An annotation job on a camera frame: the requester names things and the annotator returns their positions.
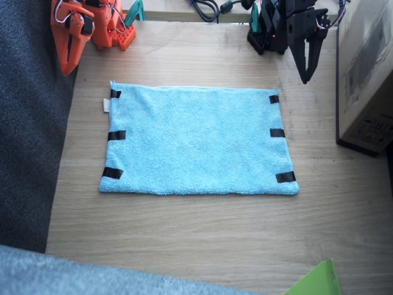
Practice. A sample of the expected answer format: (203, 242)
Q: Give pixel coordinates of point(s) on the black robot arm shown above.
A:
(273, 24)

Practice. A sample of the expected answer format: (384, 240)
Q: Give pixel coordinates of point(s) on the light blue towel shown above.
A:
(196, 141)

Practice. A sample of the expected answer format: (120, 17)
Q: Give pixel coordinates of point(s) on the grey felt panel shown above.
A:
(61, 273)
(24, 123)

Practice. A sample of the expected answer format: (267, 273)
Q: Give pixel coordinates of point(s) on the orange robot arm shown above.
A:
(104, 21)

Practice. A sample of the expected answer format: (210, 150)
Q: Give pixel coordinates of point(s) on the teal clamp at black arm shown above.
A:
(255, 18)

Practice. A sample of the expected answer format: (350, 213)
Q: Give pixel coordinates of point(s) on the cardboard box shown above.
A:
(368, 77)

